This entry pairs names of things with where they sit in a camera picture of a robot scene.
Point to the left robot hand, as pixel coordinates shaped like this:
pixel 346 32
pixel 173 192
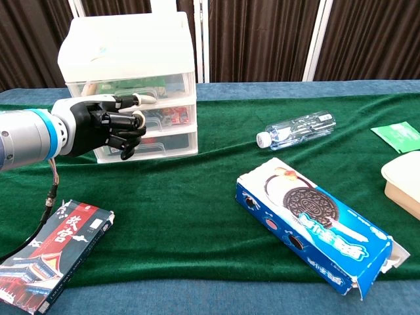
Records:
pixel 85 124

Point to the clear drawer with green packets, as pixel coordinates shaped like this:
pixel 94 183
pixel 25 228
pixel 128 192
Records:
pixel 177 83

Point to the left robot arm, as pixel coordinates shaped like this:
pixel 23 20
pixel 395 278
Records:
pixel 23 138

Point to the clear drawer with red snacks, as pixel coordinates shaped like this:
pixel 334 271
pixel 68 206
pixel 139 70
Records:
pixel 170 128

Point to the white plastic drawer unit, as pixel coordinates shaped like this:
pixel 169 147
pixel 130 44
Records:
pixel 128 42

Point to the clear drawer with black item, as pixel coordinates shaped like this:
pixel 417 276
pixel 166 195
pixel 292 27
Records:
pixel 178 146

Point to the black flat item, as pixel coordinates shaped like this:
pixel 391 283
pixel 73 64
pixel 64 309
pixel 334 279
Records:
pixel 174 142

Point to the red snack packet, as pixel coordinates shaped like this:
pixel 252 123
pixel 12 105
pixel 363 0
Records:
pixel 177 115

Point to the green velvet cloth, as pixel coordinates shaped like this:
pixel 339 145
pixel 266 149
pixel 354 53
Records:
pixel 170 203

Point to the black red palace box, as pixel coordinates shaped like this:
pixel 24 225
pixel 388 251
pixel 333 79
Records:
pixel 55 249

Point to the blue tablecloth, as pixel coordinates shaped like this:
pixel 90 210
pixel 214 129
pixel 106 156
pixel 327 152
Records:
pixel 197 298

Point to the clear plastic water bottle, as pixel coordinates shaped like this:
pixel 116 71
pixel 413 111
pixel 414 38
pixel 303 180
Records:
pixel 298 129

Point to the blue Oreo cookie box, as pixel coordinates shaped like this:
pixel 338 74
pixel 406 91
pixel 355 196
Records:
pixel 328 236

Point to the green flat packet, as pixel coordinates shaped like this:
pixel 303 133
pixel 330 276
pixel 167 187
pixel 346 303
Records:
pixel 398 136

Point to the cream lidded container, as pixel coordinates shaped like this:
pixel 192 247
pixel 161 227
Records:
pixel 405 180

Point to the white frame post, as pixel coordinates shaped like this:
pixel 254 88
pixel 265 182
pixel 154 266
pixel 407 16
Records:
pixel 160 6
pixel 201 42
pixel 315 42
pixel 76 6

